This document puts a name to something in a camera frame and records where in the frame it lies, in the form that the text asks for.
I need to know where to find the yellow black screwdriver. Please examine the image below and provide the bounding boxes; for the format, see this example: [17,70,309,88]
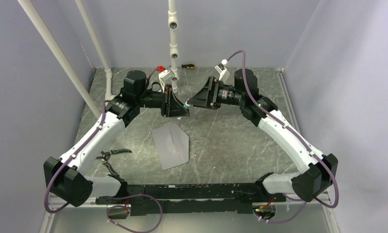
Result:
[180,64,195,69]

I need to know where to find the green white glue stick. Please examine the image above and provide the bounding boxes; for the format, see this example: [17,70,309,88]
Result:
[177,100,190,120]

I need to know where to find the white pvc pipe frame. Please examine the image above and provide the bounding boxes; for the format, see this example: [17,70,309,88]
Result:
[17,0,179,118]

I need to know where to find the aluminium table edge rail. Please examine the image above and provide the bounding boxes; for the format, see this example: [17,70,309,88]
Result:
[275,68,340,233]

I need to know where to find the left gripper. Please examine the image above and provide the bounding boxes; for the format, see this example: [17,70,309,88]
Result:
[136,84,189,117]

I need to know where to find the purple loop cable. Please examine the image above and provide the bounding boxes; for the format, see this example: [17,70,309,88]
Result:
[106,192,164,233]

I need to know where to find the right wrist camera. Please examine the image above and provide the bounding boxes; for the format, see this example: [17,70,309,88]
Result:
[215,59,230,83]

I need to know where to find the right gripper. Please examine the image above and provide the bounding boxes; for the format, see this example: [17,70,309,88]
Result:
[187,76,245,110]

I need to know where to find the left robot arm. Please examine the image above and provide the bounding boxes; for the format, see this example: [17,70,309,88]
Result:
[43,69,190,213]

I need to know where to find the black pliers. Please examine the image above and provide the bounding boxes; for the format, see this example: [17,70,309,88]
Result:
[96,148,132,177]

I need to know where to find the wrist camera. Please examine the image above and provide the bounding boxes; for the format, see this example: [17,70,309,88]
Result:
[215,59,230,83]
[159,68,179,93]

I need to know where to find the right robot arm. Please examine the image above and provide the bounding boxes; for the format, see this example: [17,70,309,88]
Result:
[188,68,338,202]

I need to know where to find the grey envelope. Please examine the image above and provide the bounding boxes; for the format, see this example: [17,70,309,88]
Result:
[152,123,189,170]

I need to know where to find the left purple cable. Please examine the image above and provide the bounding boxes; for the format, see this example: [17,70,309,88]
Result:
[44,66,159,215]

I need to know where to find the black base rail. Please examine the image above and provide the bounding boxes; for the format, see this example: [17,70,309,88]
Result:
[96,183,285,216]

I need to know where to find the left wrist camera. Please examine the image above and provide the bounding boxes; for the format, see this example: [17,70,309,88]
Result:
[159,68,179,93]

